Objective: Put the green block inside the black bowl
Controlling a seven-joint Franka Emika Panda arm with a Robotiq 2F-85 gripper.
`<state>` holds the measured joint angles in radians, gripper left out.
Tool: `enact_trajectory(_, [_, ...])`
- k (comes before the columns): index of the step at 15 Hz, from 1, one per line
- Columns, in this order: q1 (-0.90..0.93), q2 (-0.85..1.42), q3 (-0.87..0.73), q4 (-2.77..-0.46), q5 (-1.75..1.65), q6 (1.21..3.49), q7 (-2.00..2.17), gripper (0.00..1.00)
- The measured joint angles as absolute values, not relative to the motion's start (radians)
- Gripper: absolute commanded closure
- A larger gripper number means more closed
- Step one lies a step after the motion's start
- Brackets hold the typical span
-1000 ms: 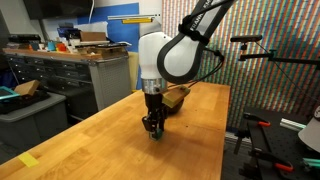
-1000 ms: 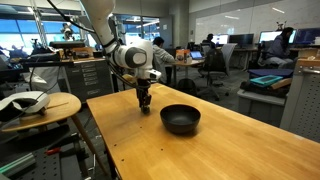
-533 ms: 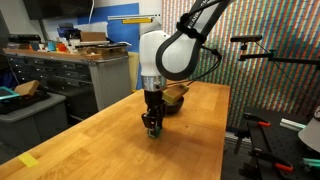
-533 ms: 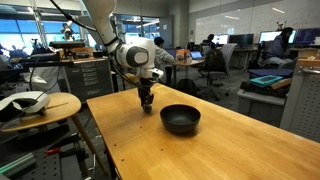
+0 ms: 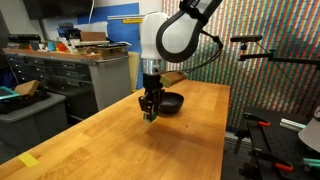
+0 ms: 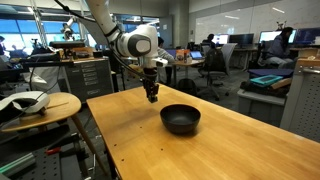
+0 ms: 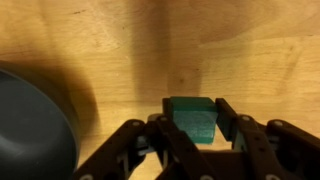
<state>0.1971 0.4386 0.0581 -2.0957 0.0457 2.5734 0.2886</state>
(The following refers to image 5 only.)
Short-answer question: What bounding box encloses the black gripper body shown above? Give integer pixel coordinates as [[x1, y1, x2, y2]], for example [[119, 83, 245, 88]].
[[143, 73, 165, 101]]

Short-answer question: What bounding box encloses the green block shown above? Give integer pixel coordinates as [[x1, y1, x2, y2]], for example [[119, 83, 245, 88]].
[[143, 111, 159, 123]]

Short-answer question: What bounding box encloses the black bowl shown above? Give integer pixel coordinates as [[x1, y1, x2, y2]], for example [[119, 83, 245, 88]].
[[157, 92, 185, 115]]

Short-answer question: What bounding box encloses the wooden block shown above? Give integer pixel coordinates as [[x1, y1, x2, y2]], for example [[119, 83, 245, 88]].
[[13, 79, 41, 97]]

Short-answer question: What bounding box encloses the beige panel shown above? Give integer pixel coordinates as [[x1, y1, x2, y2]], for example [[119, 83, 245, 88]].
[[128, 51, 143, 91]]

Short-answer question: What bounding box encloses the blue board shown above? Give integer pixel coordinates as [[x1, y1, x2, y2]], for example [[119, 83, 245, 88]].
[[76, 2, 145, 91]]

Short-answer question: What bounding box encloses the yellow bar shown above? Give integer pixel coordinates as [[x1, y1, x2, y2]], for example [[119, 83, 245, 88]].
[[121, 17, 144, 25]]

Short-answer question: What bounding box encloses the cardboard box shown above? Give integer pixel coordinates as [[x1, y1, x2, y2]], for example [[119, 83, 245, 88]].
[[79, 31, 108, 43]]

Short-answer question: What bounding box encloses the grey drawer cabinet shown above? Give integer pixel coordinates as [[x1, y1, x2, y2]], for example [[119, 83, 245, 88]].
[[2, 48, 133, 122]]

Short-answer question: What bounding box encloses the orange container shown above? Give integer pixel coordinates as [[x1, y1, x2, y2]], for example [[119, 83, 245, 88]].
[[55, 42, 68, 52]]

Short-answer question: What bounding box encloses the teal cup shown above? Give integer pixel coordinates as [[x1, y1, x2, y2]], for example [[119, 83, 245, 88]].
[[46, 40, 57, 52]]

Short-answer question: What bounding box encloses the grey storage bin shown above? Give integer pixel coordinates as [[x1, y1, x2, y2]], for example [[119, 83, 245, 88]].
[[0, 91, 68, 152]]

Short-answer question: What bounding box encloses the black tray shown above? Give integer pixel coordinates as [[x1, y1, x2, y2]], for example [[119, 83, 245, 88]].
[[0, 89, 52, 115]]

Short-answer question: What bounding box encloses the black monitor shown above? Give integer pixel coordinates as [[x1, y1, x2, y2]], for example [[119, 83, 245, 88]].
[[22, 0, 95, 21]]

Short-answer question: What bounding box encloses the aluminium extrusion bar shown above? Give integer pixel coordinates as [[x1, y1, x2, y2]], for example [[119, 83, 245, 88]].
[[279, 117, 307, 132]]

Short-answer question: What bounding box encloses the teal tray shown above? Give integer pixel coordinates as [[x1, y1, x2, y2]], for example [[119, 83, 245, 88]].
[[0, 85, 21, 101]]

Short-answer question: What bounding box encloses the black sensor bar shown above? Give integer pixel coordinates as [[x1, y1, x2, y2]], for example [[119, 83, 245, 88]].
[[7, 34, 33, 44]]

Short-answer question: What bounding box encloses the grey cone-shaped object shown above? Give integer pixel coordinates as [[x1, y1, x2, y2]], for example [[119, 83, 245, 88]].
[[297, 105, 320, 154]]

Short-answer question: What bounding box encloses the tan wrist camera box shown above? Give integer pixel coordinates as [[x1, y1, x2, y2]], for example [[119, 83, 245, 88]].
[[159, 70, 188, 89]]

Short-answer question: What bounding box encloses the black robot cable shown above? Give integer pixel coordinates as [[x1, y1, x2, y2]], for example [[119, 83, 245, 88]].
[[181, 29, 224, 74]]

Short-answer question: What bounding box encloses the black clamp with orange handle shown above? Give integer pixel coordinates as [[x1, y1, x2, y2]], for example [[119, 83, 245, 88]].
[[250, 147, 295, 173], [242, 112, 272, 128]]

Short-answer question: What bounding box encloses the black camera on stand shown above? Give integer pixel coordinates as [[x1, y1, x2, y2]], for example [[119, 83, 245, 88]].
[[229, 34, 264, 44]]

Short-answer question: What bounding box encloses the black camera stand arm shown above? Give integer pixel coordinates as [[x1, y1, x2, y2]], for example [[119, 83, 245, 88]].
[[237, 42, 320, 70]]

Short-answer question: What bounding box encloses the teal clamp handle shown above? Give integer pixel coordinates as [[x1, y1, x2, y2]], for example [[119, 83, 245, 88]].
[[301, 157, 320, 170]]

